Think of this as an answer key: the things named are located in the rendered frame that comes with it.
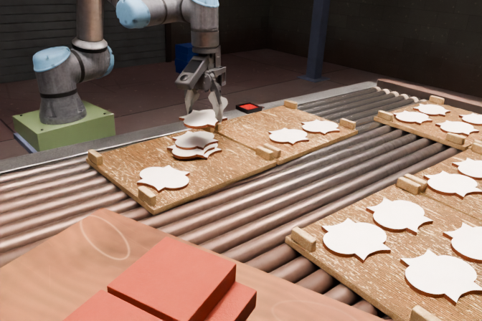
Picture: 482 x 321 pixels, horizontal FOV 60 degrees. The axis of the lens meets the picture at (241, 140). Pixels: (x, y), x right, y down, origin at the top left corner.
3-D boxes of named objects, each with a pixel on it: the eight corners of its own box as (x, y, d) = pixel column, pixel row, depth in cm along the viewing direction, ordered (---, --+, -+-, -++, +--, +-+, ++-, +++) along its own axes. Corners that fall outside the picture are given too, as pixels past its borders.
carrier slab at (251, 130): (204, 130, 145) (204, 125, 144) (283, 108, 171) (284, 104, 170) (279, 165, 121) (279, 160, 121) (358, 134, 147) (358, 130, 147)
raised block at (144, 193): (137, 197, 99) (136, 187, 98) (144, 195, 100) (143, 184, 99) (150, 208, 95) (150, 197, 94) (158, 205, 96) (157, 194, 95)
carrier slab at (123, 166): (86, 162, 118) (85, 157, 117) (201, 130, 144) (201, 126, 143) (153, 216, 94) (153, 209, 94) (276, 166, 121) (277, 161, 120)
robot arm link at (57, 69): (31, 91, 139) (21, 50, 134) (67, 82, 149) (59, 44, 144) (52, 96, 133) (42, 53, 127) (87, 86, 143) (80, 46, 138)
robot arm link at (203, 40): (209, 33, 108) (183, 31, 112) (209, 51, 110) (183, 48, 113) (224, 29, 114) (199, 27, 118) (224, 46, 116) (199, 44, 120)
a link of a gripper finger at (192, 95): (198, 112, 128) (209, 87, 123) (186, 117, 123) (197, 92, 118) (191, 106, 128) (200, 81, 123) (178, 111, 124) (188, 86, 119)
